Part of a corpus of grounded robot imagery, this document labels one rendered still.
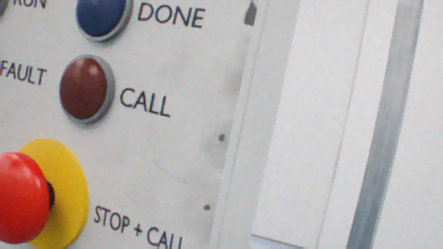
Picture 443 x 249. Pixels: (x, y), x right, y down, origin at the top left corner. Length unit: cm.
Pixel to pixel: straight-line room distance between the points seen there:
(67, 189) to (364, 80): 357
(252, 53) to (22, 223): 12
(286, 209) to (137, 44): 369
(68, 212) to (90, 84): 6
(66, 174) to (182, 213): 6
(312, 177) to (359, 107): 57
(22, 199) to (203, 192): 8
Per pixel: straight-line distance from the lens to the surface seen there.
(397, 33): 139
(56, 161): 25
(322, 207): 384
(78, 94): 24
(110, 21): 23
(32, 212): 23
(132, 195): 23
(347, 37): 383
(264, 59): 23
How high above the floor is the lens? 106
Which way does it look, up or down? 3 degrees down
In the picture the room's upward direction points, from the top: 12 degrees clockwise
